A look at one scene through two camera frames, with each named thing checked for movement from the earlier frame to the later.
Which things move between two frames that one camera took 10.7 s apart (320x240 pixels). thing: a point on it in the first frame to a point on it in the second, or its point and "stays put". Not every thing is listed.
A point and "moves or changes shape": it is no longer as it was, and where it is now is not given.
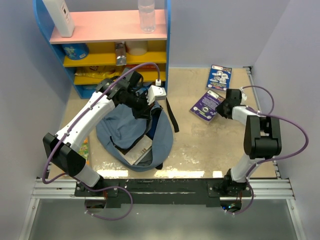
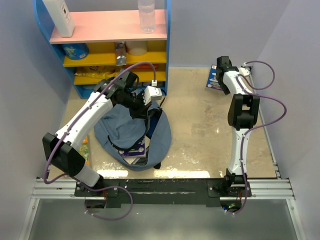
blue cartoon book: [219, 78] stays put
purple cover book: [205, 108] to [138, 151]
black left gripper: [144, 112] stays put
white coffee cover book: [134, 156] stays put
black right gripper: [219, 108] to [225, 89]
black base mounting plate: [163, 193] stays put
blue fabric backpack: [119, 131] moves or changes shape
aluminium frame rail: [263, 189] stays put
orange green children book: [83, 150] stays put
